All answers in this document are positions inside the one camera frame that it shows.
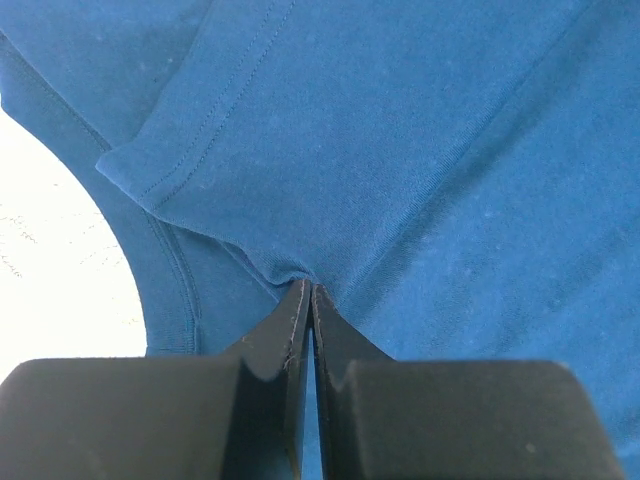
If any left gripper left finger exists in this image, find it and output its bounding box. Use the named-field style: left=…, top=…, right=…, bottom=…
left=1, top=281, right=310, bottom=479

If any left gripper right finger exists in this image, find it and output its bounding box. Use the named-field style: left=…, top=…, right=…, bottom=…
left=311, top=285, right=625, bottom=479

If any dark blue t shirt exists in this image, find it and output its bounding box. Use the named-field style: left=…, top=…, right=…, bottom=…
left=1, top=1, right=639, bottom=479

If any floral table mat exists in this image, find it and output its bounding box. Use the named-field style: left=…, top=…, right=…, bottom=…
left=1, top=114, right=146, bottom=377

